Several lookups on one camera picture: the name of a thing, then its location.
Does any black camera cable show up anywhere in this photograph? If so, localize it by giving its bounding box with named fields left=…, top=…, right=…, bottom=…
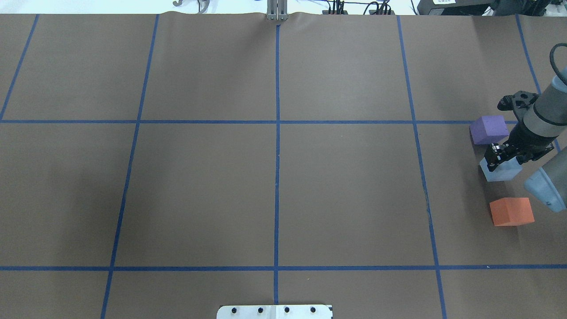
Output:
left=549, top=43, right=567, bottom=85

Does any black equipment box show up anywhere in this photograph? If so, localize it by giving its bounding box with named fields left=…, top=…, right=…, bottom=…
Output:
left=416, top=0, right=554, bottom=16

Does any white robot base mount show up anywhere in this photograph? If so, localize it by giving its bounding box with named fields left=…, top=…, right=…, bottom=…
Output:
left=216, top=304, right=334, bottom=319

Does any light blue foam block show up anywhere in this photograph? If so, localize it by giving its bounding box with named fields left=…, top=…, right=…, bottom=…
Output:
left=479, top=157, right=523, bottom=182

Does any grey metal hook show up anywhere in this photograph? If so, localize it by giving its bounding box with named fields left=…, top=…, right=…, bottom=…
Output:
left=172, top=0, right=211, bottom=14

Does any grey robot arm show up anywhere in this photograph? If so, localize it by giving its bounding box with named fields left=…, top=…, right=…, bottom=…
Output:
left=480, top=67, right=567, bottom=213

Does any metal clamp bracket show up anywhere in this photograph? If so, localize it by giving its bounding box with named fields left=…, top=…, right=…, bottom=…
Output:
left=266, top=0, right=289, bottom=21

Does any black cable bundle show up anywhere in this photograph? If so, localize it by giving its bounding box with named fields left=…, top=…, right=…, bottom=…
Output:
left=321, top=0, right=396, bottom=16

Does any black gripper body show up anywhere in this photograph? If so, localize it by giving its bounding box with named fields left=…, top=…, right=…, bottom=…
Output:
left=484, top=122, right=555, bottom=171

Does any orange foam block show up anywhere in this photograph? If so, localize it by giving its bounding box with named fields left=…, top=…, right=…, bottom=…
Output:
left=489, top=197, right=535, bottom=226

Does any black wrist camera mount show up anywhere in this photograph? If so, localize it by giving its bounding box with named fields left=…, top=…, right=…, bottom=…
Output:
left=497, top=90, right=539, bottom=111

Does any purple foam block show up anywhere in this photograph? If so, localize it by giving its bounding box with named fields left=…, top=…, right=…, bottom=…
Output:
left=469, top=115, right=509, bottom=145

